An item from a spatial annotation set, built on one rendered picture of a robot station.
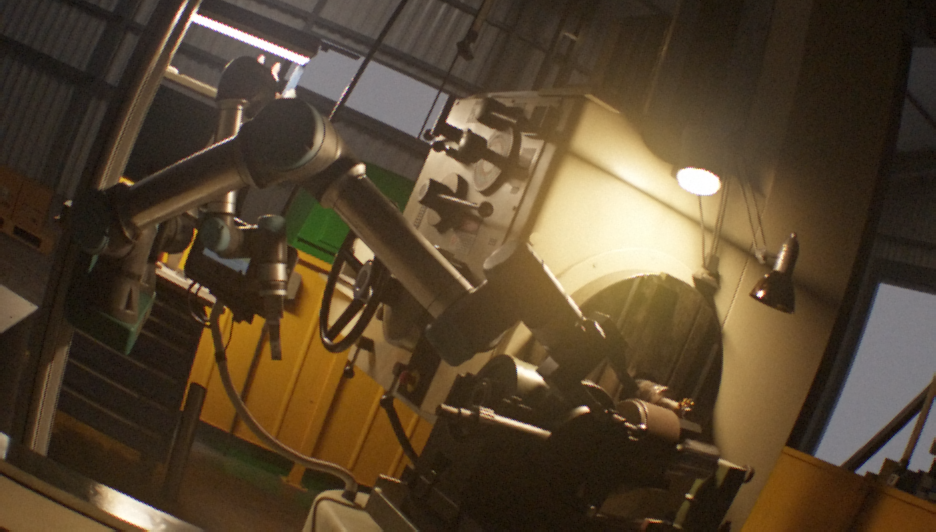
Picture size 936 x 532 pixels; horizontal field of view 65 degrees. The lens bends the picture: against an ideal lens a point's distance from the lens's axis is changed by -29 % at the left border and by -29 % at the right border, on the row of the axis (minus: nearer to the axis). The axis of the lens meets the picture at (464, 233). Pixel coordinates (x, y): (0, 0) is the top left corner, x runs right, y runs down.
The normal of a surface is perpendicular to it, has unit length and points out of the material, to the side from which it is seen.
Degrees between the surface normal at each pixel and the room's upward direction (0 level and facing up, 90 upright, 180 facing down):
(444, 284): 71
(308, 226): 85
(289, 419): 90
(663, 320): 90
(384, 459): 90
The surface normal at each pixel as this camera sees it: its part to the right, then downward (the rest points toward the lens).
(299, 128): -0.03, -0.14
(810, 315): 0.37, 0.11
